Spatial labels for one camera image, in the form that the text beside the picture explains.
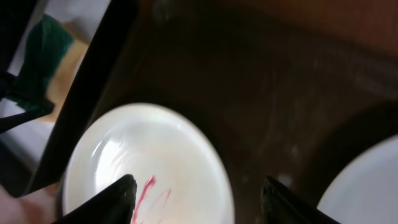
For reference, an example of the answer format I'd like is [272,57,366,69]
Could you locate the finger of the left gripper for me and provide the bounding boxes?
[1,70,55,133]

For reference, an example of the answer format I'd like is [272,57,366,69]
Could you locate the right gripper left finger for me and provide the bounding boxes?
[54,174,137,224]

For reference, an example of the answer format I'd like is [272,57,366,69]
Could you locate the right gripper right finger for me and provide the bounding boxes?
[261,177,338,224]

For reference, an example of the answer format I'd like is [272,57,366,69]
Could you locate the green and yellow sponge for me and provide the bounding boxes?
[12,14,88,122]

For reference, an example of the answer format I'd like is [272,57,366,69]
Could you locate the cream plate with red stain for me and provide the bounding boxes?
[63,103,234,223]

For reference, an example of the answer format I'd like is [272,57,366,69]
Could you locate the pale green plate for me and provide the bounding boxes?
[317,136,397,223]

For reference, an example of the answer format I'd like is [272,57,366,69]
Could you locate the white cloth tray liner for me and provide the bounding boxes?
[1,0,110,170]

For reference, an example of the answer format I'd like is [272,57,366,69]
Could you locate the small dark green tray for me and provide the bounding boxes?
[23,0,139,195]

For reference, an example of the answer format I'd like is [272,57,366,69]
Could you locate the dark brown serving tray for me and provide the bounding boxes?
[93,1,397,223]

